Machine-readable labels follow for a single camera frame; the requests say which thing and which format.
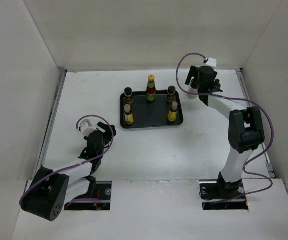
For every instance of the red sauce bottle yellow cap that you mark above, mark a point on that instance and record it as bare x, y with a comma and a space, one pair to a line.
151, 89

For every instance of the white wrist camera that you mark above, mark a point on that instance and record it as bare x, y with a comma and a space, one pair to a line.
85, 127
210, 62

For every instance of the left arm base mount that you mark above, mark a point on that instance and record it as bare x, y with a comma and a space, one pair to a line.
87, 194

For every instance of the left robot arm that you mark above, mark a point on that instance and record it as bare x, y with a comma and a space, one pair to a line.
45, 196

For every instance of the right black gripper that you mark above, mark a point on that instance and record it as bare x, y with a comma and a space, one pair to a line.
194, 72

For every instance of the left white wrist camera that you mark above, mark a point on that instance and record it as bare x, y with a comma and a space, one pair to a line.
85, 127

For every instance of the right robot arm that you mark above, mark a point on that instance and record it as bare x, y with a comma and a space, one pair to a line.
245, 128

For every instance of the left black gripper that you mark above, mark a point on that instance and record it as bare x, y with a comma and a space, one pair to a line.
106, 128

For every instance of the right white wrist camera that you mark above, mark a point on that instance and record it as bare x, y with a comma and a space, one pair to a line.
210, 62

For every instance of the black-cap grinder bottle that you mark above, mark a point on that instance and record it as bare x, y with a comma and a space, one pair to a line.
192, 92
217, 85

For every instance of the black plastic tray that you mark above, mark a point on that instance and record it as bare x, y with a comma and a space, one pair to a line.
150, 114

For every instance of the yellow-label brown bottle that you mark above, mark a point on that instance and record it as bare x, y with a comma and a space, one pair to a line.
172, 112
128, 116

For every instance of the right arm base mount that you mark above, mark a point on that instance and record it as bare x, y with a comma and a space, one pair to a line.
220, 196

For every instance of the small spice jar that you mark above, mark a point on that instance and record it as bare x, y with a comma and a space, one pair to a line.
128, 95
170, 93

